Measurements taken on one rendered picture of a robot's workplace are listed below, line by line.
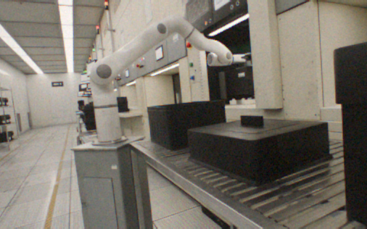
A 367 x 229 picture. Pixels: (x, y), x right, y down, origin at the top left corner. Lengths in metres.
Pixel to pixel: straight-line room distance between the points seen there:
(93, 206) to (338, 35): 1.35
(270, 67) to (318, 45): 0.20
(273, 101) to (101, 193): 0.92
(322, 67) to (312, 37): 0.12
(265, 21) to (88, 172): 1.09
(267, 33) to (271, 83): 0.22
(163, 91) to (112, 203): 2.15
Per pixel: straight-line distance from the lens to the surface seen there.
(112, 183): 1.19
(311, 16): 1.05
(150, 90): 3.09
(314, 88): 1.02
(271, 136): 0.54
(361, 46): 0.38
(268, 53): 1.10
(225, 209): 0.46
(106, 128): 1.23
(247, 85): 1.57
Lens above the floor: 0.97
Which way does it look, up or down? 4 degrees down
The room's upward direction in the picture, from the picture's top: 6 degrees counter-clockwise
